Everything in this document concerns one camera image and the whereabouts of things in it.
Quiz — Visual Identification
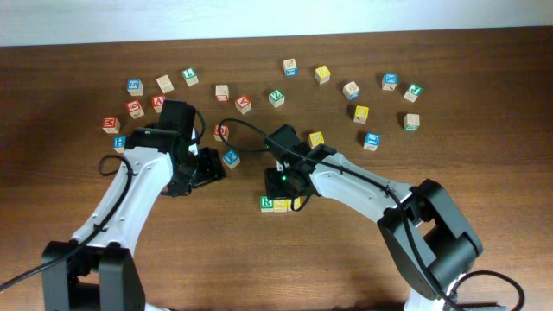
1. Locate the yellow S letter block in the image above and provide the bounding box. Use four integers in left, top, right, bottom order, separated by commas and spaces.
285, 198, 302, 212

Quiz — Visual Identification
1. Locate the green R letter block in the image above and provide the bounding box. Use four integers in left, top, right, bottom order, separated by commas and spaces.
260, 195, 274, 213

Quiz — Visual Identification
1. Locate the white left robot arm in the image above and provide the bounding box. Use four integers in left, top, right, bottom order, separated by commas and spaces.
41, 100, 226, 311

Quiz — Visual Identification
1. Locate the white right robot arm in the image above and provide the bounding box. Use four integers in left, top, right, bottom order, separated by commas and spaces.
264, 125, 483, 310

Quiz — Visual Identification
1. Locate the blue P letter block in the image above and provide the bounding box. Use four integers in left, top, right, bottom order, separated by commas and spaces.
223, 149, 240, 169

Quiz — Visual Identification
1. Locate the yellow umbrella picture block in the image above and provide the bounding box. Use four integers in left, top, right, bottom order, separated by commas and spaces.
308, 131, 325, 149

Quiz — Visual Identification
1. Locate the red O letter block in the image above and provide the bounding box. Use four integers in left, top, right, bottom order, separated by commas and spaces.
213, 124, 229, 142

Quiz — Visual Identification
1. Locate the red A letter block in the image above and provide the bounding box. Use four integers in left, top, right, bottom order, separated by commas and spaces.
152, 95, 166, 113

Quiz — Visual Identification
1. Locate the blue H block upper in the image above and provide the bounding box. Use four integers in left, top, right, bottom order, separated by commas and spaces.
113, 136, 126, 154

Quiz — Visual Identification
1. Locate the red I letter block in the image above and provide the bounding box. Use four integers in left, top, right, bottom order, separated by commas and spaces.
215, 85, 230, 102

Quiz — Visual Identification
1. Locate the red 6 letter block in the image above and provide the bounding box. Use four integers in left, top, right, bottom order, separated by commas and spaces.
125, 99, 144, 119

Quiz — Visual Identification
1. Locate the green Z letter block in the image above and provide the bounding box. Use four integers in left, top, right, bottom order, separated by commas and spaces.
268, 89, 285, 108

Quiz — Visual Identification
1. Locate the red V letter block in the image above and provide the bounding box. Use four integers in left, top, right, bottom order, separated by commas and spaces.
235, 95, 252, 114

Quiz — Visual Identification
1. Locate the blue T letter block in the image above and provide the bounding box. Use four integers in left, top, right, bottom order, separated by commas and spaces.
363, 133, 380, 151

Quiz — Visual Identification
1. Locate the plain wooden block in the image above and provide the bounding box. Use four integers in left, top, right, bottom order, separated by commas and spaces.
156, 75, 174, 94

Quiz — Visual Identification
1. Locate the red M letter block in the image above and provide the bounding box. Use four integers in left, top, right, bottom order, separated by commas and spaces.
102, 117, 121, 134

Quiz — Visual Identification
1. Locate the green L letter block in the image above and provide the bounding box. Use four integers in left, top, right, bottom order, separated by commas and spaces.
181, 67, 199, 86

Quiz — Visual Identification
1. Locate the yellow pencil picture block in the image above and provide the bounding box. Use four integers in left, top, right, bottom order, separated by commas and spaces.
353, 105, 370, 124

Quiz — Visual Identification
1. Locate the blue S letter block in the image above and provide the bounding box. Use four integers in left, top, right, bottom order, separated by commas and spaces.
126, 79, 144, 97

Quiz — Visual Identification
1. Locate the blue D side block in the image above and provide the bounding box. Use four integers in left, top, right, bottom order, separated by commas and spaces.
342, 81, 360, 100

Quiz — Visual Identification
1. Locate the yellow top block far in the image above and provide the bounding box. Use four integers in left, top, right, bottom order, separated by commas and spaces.
315, 65, 331, 85

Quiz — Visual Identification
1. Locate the blue L side block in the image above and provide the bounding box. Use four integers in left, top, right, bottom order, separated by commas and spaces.
283, 59, 297, 77

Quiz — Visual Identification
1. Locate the green R side block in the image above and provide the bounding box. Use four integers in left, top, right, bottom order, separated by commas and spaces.
404, 113, 420, 131

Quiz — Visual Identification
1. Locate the blue X letter block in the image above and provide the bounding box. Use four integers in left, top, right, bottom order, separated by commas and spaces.
382, 73, 398, 91

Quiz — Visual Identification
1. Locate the green J letter block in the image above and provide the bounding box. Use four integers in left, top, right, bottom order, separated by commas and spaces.
404, 84, 423, 103

